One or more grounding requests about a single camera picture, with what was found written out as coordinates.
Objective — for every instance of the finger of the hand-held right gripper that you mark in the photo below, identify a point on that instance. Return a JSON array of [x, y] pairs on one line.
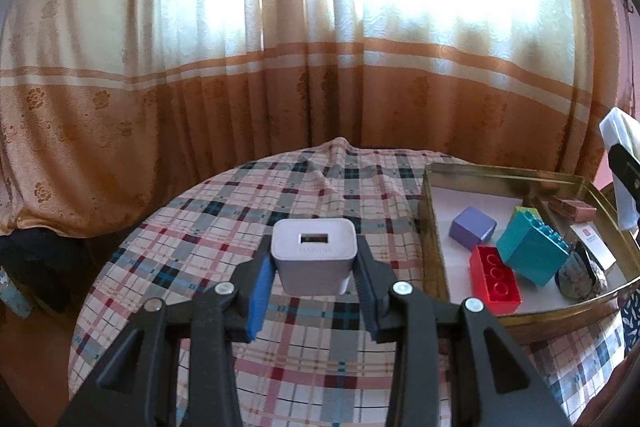
[[625, 167]]

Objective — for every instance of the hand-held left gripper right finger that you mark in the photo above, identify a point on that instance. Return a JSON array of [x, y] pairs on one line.
[[367, 297]]

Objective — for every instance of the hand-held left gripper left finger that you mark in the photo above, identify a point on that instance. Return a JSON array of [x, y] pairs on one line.
[[260, 297]]

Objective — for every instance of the green label clear packet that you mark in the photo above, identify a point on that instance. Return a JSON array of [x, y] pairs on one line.
[[620, 127]]

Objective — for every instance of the rose gold box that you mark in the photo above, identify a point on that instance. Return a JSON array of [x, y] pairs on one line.
[[570, 208]]

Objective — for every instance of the white charger plug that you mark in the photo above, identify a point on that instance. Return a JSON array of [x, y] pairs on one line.
[[315, 252]]

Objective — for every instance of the white card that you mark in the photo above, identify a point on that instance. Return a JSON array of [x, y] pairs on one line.
[[595, 244]]

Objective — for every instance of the green building block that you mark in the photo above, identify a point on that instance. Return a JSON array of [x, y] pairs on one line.
[[525, 211]]

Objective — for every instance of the red building block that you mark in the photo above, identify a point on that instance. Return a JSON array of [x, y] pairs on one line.
[[492, 282]]

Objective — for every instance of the purple cube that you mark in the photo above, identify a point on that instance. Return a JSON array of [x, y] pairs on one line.
[[472, 227]]

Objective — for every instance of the teal building block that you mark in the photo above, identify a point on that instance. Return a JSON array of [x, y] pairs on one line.
[[530, 252]]

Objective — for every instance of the plaid tablecloth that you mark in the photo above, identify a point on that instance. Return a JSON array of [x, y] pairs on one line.
[[200, 232]]

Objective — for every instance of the navy feather print cushion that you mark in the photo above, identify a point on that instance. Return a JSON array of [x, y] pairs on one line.
[[631, 317]]

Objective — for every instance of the cream and orange curtain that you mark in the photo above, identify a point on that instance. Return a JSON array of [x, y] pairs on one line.
[[200, 82]]

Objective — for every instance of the light blue patterned container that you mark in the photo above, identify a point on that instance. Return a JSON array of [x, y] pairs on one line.
[[15, 302]]

